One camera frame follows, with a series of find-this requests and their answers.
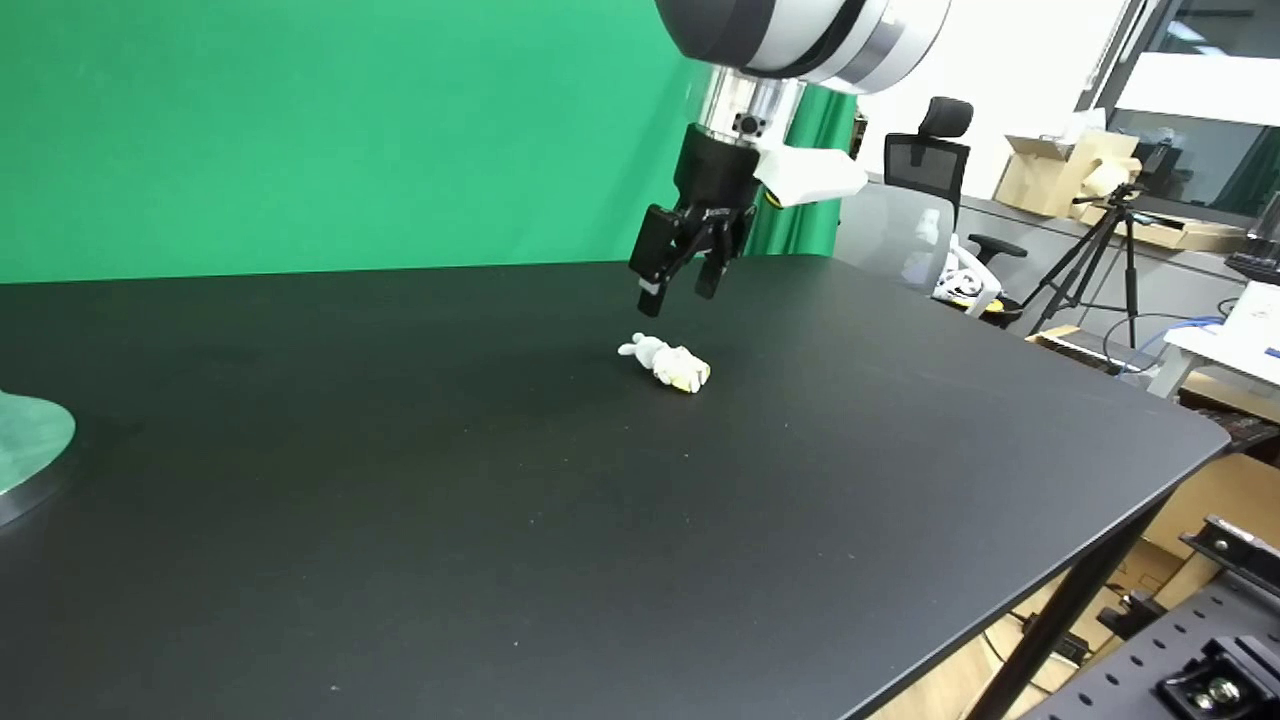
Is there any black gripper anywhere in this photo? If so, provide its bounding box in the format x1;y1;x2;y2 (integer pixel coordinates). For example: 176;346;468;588
626;126;767;322

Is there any checkerboard calibration board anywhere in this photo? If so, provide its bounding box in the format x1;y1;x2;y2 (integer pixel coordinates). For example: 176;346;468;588
927;237;1004;313

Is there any green backdrop curtain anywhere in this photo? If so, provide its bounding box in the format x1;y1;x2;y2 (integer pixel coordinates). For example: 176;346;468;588
0;0;877;288

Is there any white plush toy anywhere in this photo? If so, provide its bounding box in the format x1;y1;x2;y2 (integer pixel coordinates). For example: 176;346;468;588
618;329;718;400

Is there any white paper stack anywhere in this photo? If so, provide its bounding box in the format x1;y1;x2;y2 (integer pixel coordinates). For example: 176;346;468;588
1159;278;1280;392

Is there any black table leg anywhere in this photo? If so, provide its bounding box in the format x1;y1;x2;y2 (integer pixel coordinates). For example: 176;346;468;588
965;496;1176;720

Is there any black perforated breadboard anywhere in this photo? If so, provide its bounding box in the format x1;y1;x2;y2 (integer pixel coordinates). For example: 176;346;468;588
1019;579;1280;720

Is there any black camera tripod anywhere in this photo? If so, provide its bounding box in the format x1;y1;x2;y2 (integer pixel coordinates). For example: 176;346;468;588
1017;180;1154;357

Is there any black office chair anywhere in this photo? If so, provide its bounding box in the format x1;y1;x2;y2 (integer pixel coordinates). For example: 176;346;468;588
880;91;1034;269

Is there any black metal bracket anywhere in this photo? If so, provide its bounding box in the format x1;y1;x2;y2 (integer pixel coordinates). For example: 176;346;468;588
1176;518;1280;608

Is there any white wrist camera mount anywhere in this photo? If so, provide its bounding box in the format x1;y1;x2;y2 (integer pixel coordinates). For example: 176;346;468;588
756;136;873;217

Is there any green disc at table edge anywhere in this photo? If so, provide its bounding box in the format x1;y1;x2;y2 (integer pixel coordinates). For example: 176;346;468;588
0;390;82;503

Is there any open cardboard box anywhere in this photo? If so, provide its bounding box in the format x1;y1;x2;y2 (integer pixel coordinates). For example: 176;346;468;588
991;129;1143;226

